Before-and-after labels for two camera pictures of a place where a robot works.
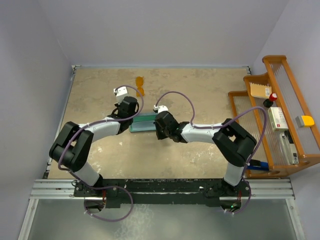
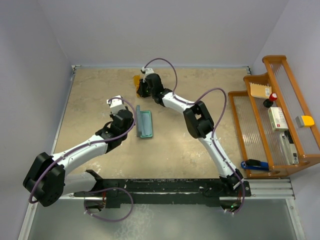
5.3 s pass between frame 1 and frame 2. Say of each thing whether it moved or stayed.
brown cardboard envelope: stayed
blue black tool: stayed
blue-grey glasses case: moved
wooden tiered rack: stayed
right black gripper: moved
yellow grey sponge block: stayed
